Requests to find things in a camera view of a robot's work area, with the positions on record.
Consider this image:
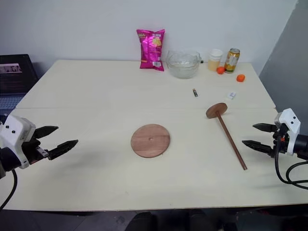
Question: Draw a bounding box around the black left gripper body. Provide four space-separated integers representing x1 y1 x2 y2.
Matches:
22 137 50 166

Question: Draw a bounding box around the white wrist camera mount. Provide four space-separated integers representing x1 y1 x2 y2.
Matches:
274 108 301 156
0 115 37 169

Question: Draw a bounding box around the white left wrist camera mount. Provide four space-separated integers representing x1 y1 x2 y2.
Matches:
0 115 37 169

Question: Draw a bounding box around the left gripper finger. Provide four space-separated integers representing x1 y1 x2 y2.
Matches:
47 139 79 161
33 125 59 140

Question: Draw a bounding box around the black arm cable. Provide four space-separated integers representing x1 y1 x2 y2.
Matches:
0 168 18 210
274 136 308 190

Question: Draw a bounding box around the clear glass bowl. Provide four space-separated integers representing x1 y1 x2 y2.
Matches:
166 49 202 79

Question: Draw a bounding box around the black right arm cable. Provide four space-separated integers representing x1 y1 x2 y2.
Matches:
274 136 308 190

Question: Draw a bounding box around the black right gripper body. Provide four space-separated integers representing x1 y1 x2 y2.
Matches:
271 124 289 155

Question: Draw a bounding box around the wooden rod with disc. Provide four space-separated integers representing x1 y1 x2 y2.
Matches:
205 103 248 171

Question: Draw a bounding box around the black laptop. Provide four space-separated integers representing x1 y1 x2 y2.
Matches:
0 53 39 112

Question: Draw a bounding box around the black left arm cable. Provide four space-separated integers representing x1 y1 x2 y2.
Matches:
0 168 18 210

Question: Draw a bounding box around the yellow green drink can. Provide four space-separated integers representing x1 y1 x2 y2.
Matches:
224 48 241 74

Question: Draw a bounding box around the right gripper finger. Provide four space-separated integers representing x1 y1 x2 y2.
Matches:
242 140 275 158
252 123 277 133

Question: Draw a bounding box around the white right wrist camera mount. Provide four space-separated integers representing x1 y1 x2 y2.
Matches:
274 108 301 156

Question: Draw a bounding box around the cream plastic cup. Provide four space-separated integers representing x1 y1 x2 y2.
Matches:
207 58 221 72

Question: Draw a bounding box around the round wooden base disc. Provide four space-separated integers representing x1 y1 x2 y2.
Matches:
130 123 171 158

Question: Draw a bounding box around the pink chips bag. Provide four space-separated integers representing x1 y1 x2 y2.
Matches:
136 28 166 72

